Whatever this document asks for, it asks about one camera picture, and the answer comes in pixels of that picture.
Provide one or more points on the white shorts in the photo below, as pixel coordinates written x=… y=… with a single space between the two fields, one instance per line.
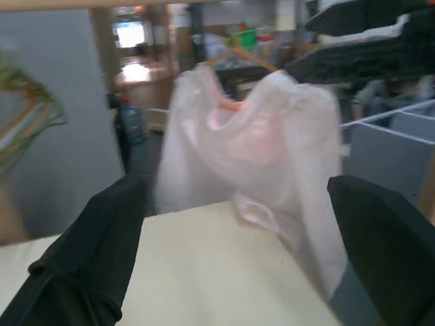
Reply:
x=272 y=153

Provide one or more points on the seated person in grey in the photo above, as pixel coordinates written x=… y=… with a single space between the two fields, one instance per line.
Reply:
x=377 y=93

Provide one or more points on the grey cubicle divider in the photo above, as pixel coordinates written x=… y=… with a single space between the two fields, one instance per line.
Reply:
x=384 y=153

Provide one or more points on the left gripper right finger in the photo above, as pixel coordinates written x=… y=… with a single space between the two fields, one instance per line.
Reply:
x=391 y=254

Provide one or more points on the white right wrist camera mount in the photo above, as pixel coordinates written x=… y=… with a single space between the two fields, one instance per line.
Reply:
x=391 y=29

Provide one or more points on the grey partition panel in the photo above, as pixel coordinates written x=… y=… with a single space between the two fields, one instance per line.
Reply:
x=68 y=85

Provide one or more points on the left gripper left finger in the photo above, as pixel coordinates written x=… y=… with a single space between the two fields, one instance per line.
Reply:
x=88 y=254

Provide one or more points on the bundle of coloured hangers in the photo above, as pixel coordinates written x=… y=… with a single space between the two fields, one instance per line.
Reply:
x=23 y=108

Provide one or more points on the dark blue bag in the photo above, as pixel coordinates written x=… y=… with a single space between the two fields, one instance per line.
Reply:
x=132 y=129

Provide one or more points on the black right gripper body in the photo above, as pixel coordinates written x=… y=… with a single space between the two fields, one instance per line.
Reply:
x=404 y=56

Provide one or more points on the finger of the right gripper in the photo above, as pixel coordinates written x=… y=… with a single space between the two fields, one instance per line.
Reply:
x=340 y=62

